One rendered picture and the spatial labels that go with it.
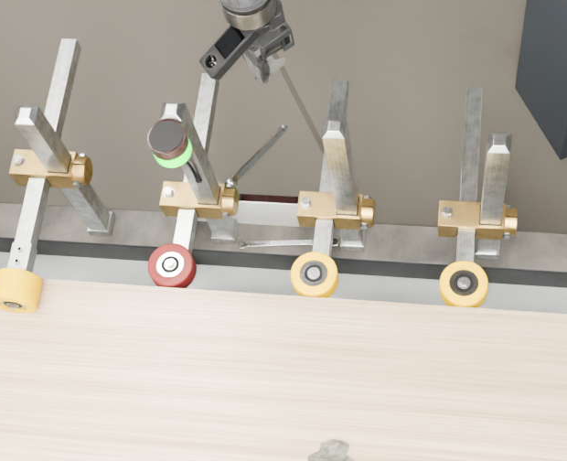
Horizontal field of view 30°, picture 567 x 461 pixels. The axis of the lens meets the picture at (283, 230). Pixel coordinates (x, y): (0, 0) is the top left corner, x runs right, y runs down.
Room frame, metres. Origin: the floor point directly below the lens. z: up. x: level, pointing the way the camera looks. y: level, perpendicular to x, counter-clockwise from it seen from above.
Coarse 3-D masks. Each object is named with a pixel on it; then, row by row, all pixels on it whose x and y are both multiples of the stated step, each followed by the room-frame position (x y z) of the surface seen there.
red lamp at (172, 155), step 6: (162, 120) 0.89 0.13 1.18; (168, 120) 0.89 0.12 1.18; (174, 120) 0.88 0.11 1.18; (186, 138) 0.85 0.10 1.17; (180, 144) 0.84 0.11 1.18; (186, 144) 0.84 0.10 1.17; (156, 150) 0.84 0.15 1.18; (174, 150) 0.83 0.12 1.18; (180, 150) 0.83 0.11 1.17; (156, 156) 0.84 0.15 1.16; (162, 156) 0.83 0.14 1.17; (168, 156) 0.83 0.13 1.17; (174, 156) 0.83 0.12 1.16
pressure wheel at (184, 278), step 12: (156, 252) 0.81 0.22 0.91; (168, 252) 0.80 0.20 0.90; (180, 252) 0.79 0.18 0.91; (156, 264) 0.79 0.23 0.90; (168, 264) 0.78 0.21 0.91; (180, 264) 0.77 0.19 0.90; (192, 264) 0.77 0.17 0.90; (156, 276) 0.76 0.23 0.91; (168, 276) 0.76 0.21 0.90; (180, 276) 0.75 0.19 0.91; (192, 276) 0.75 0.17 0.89
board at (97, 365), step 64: (0, 320) 0.78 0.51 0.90; (64, 320) 0.74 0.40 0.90; (128, 320) 0.71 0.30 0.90; (192, 320) 0.67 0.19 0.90; (256, 320) 0.64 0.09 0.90; (320, 320) 0.60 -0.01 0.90; (384, 320) 0.57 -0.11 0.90; (448, 320) 0.53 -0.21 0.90; (512, 320) 0.50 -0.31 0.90; (0, 384) 0.67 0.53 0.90; (64, 384) 0.63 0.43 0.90; (128, 384) 0.60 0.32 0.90; (192, 384) 0.56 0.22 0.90; (256, 384) 0.53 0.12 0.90; (320, 384) 0.50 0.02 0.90; (384, 384) 0.46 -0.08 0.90; (448, 384) 0.43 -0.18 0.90; (512, 384) 0.40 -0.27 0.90; (0, 448) 0.56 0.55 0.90; (64, 448) 0.52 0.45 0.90; (128, 448) 0.49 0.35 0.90; (192, 448) 0.46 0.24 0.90; (256, 448) 0.43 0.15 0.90; (384, 448) 0.37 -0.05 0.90; (448, 448) 0.34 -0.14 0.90; (512, 448) 0.31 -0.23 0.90
